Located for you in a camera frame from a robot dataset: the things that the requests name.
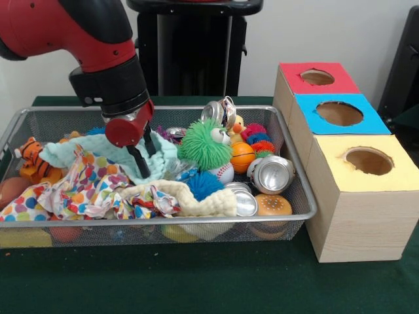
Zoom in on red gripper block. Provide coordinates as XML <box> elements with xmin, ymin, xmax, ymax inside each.
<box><xmin>105</xmin><ymin>98</ymin><xmax>158</xmax><ymax>181</ymax></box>

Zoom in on clear plastic bottle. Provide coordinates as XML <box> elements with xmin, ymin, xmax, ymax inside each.
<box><xmin>164</xmin><ymin>160</ymin><xmax>197</xmax><ymax>183</ymax></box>

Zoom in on green spiky rubber ball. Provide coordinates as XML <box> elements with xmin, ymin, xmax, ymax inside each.
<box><xmin>177</xmin><ymin>119</ymin><xmax>233</xmax><ymax>169</ymax></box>

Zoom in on polka dot colourful cloth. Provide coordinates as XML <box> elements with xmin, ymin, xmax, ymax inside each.
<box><xmin>0</xmin><ymin>149</ymin><xmax>183</xmax><ymax>223</ymax></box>

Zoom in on cream knitted cloth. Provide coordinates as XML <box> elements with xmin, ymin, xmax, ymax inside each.
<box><xmin>118</xmin><ymin>178</ymin><xmax>238</xmax><ymax>218</ymax></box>

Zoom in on wooden box with three holes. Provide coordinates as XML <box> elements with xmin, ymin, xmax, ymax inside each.
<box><xmin>272</xmin><ymin>62</ymin><xmax>419</xmax><ymax>264</ymax></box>

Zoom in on mint green fuzzy cloth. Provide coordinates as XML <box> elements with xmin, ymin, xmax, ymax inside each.
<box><xmin>39</xmin><ymin>131</ymin><xmax>179</xmax><ymax>184</ymax></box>

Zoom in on blue spiky rubber ball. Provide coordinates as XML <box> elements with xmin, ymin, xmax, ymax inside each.
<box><xmin>187</xmin><ymin>170</ymin><xmax>225</xmax><ymax>201</ymax></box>

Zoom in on crushed silver can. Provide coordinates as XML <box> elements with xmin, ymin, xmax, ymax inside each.
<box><xmin>201</xmin><ymin>97</ymin><xmax>238</xmax><ymax>129</ymax></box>

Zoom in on small orange basketball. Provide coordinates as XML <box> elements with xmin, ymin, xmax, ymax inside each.
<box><xmin>230</xmin><ymin>142</ymin><xmax>257</xmax><ymax>174</ymax></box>

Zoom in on smooth silver can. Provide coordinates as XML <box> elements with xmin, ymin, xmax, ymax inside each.
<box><xmin>252</xmin><ymin>155</ymin><xmax>296</xmax><ymax>195</ymax></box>

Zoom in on toy burger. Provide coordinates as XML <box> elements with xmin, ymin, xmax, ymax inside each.
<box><xmin>254</xmin><ymin>193</ymin><xmax>293</xmax><ymax>220</ymax></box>

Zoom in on brown toy football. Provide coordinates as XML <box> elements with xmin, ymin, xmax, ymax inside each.
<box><xmin>0</xmin><ymin>177</ymin><xmax>31</xmax><ymax>210</ymax></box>

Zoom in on dark green side table cloth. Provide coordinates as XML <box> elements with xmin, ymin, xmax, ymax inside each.
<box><xmin>392</xmin><ymin>103</ymin><xmax>419</xmax><ymax>131</ymax></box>

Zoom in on black upright panel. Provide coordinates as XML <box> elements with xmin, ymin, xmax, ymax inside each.
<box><xmin>378</xmin><ymin>5</ymin><xmax>419</xmax><ymax>131</ymax></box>

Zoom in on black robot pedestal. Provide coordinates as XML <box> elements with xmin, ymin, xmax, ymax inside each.
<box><xmin>126</xmin><ymin>0</ymin><xmax>264</xmax><ymax>97</ymax></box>

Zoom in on shallow wire mesh bin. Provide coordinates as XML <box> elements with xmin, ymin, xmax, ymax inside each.
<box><xmin>0</xmin><ymin>105</ymin><xmax>318</xmax><ymax>248</ymax></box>

